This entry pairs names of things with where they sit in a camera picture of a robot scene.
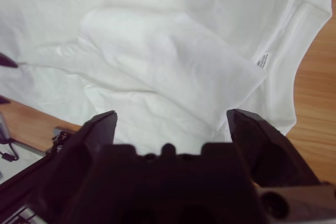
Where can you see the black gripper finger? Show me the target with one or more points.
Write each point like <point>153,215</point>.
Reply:
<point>6,61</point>
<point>3,100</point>
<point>273,155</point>
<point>73,171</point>

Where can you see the white T-shirt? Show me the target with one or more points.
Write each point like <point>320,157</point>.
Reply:
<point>157,51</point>

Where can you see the black post with brackets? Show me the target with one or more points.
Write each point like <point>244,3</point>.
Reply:
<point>26,174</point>

